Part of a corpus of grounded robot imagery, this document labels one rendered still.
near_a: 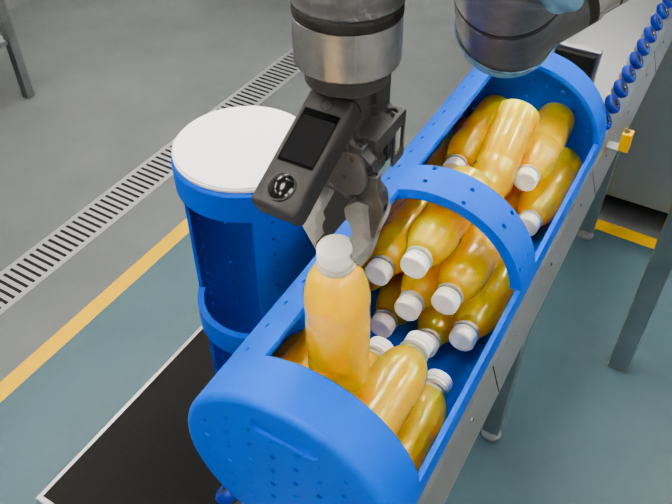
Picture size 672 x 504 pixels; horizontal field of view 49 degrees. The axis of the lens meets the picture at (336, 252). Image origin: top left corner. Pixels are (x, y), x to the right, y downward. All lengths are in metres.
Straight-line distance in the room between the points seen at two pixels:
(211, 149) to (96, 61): 2.59
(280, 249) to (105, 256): 1.44
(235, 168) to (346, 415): 0.72
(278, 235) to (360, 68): 0.88
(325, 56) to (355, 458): 0.41
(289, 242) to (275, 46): 2.59
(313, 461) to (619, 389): 1.75
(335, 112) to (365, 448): 0.36
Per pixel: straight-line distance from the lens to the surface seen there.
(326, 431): 0.78
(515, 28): 0.61
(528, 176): 1.28
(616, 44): 2.16
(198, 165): 1.43
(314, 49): 0.59
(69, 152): 3.39
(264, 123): 1.52
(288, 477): 0.89
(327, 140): 0.62
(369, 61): 0.59
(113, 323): 2.59
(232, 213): 1.39
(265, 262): 1.48
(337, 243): 0.74
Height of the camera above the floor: 1.88
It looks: 44 degrees down
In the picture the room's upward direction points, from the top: straight up
